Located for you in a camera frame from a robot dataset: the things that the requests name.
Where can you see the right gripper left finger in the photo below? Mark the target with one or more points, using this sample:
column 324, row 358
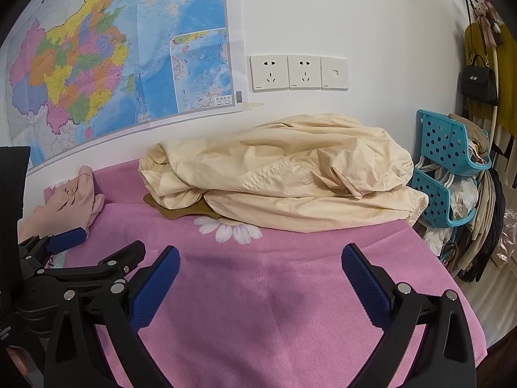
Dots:
column 149, row 286

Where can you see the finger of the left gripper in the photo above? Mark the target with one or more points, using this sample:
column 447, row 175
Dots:
column 123, row 261
column 65, row 241

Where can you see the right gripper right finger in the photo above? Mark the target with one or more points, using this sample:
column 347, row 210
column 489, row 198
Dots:
column 445, row 356

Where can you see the cream yellow coat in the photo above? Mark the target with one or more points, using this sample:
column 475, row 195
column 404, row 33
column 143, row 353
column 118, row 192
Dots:
column 305, row 173

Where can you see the pile of hanging clothes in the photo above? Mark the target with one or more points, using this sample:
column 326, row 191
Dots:
column 487, row 192

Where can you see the pink folded garment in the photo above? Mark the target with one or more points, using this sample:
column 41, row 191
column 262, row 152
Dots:
column 72, row 205

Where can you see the olive brown garment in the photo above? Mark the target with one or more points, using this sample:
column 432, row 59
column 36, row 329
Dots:
column 200, row 208

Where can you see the pink floral bed sheet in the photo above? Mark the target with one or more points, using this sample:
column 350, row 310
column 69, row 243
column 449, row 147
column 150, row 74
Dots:
column 254, row 307

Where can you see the lower blue plastic basket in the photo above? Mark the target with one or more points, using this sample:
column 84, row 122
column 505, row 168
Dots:
column 438, row 213

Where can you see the blue plastic basket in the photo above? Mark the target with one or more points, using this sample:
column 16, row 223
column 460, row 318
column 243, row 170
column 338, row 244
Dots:
column 445, row 142
column 438, row 213

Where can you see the upper blue plastic basket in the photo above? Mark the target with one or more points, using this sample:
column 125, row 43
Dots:
column 445, row 142

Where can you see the black handbag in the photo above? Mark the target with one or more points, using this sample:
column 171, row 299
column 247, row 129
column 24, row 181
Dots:
column 478, row 82

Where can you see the mustard yellow hanging sweater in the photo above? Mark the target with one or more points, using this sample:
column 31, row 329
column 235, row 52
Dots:
column 507, row 64

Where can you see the plush toy on rack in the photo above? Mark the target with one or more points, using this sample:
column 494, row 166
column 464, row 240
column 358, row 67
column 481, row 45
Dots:
column 488, row 23

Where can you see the black camera box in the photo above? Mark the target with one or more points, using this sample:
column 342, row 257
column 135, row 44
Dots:
column 14, row 164

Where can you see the colourful wall map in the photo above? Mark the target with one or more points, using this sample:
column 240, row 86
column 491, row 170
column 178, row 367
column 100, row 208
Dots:
column 75, row 73

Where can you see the left white wall socket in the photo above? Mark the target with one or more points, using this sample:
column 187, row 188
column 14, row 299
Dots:
column 269, row 72

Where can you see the white wall socket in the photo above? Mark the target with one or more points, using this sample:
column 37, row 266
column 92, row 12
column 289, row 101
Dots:
column 269, row 72
column 304, row 72

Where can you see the middle white wall socket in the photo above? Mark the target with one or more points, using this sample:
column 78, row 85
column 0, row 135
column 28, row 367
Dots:
column 304, row 72

